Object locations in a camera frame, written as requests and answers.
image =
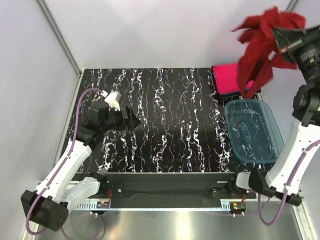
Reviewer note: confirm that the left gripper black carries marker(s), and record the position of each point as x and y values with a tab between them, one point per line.
125	114

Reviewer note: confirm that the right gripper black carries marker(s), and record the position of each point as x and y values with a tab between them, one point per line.
293	46

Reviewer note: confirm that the red t shirt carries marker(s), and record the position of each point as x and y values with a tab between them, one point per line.
254	67

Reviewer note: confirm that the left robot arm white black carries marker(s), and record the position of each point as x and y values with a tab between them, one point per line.
50	203

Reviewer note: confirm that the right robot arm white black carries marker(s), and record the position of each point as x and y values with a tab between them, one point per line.
283	180

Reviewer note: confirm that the folded dark t shirt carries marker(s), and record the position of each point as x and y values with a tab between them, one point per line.
217	95

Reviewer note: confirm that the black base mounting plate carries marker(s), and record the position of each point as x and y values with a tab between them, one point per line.
173	186

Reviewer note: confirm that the clear blue plastic bin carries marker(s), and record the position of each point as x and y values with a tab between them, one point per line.
253	131

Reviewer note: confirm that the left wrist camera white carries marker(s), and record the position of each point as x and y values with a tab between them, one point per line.
112	99

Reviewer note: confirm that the right aluminium frame post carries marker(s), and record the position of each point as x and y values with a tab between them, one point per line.
292	5

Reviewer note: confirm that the aluminium frame post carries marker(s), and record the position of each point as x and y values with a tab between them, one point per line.
292	5
58	35

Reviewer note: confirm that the white slotted cable duct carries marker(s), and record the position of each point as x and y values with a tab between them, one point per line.
165	205

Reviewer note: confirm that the left aluminium frame post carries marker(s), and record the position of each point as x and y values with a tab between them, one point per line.
58	35

